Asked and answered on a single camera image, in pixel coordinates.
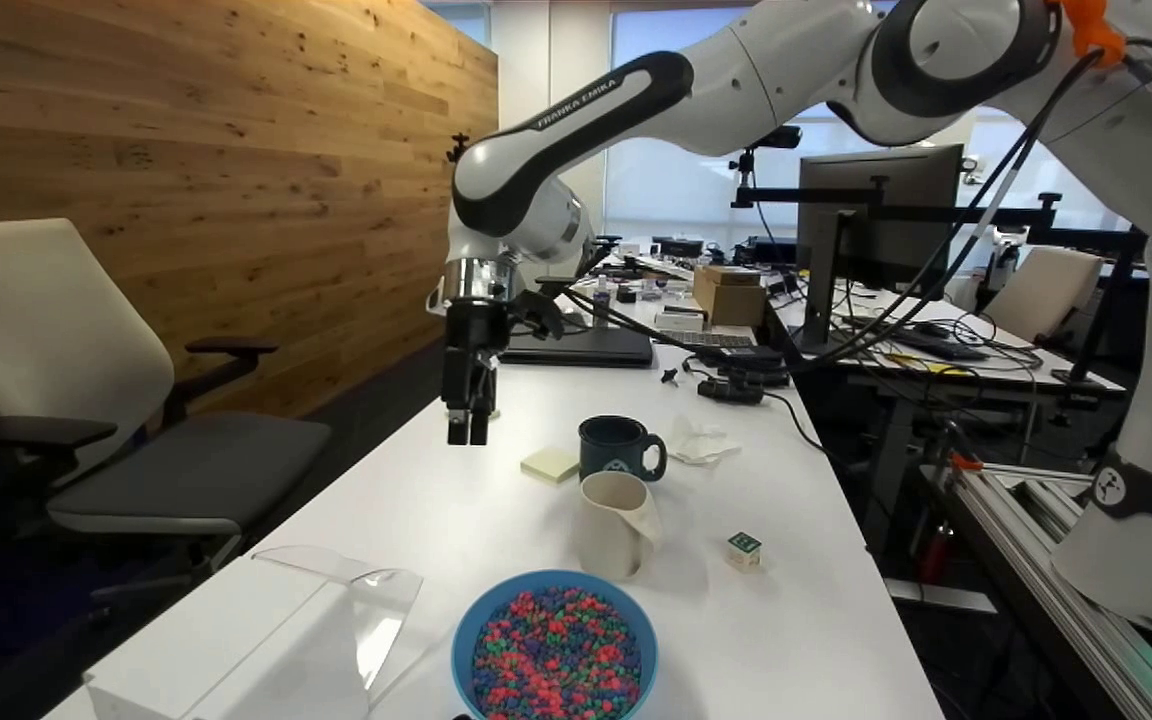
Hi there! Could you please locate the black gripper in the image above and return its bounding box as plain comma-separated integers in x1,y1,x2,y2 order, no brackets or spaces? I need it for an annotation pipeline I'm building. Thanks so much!
439,296,515,446

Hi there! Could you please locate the clear plastic lidded box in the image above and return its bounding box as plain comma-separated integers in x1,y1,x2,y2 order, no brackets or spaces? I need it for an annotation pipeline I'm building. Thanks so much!
82,541,430,720

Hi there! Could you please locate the yellow sticky note pad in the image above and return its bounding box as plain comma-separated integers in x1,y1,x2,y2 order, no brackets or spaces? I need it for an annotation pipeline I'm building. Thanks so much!
515,442,583,482

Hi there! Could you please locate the black laptop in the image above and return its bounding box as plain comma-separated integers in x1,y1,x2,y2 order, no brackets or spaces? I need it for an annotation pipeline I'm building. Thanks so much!
499,324,662,371

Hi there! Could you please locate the dark blue mug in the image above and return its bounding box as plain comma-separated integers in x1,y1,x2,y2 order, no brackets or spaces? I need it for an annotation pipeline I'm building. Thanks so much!
577,412,672,482

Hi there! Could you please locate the white paper cup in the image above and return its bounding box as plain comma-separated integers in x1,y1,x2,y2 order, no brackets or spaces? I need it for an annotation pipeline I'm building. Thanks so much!
567,469,662,584

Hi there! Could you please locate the blue bowl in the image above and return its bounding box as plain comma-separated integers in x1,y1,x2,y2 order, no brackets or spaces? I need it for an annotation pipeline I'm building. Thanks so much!
448,565,664,720

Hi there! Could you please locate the crumpled clear plastic wrap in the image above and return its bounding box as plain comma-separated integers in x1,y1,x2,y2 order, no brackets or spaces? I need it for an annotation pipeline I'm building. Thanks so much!
664,412,745,469

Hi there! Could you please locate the colourful beads pile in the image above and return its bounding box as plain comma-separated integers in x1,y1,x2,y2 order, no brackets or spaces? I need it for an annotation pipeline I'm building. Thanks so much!
468,584,646,720

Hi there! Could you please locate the black electronic device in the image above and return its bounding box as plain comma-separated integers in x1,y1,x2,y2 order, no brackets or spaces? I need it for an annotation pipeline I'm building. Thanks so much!
692,341,796,409

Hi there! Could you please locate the cardboard box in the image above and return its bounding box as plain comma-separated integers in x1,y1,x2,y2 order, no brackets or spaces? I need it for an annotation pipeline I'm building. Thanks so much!
689,258,772,330

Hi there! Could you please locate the small green white cube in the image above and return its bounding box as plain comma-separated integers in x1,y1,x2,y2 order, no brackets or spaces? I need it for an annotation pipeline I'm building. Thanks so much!
722,526,769,572

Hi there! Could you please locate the white chair grey seat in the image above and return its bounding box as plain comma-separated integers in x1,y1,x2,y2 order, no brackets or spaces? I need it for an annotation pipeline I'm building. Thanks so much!
0,214,336,579

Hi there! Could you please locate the grey computer monitor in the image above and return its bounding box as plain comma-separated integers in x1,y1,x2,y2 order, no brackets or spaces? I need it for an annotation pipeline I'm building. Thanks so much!
796,141,973,357

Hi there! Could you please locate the black desk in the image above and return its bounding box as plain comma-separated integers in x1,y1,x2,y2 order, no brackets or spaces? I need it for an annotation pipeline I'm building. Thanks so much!
756,281,1135,551

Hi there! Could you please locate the beige office chair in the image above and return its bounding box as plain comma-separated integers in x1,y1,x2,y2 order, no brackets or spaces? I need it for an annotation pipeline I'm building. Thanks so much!
982,243,1111,342

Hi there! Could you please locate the black table cable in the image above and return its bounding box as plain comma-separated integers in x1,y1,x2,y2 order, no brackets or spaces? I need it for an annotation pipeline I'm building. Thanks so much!
759,380,829,453

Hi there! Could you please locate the black camera boom stand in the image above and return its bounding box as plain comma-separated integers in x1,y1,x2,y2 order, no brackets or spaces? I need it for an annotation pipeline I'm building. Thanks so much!
727,145,1073,247

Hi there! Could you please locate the black stereo camera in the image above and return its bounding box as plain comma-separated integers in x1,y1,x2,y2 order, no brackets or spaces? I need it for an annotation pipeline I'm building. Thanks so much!
750,122,807,153

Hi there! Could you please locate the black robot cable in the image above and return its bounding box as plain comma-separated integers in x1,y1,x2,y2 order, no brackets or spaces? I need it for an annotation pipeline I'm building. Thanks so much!
807,36,1152,367

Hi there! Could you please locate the aluminium frame rail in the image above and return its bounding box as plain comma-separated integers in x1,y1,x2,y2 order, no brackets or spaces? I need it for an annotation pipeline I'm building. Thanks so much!
924,446,1152,720

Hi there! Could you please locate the orange cable clip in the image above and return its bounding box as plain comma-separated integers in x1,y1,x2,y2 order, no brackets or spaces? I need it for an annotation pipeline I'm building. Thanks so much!
1056,0,1132,72

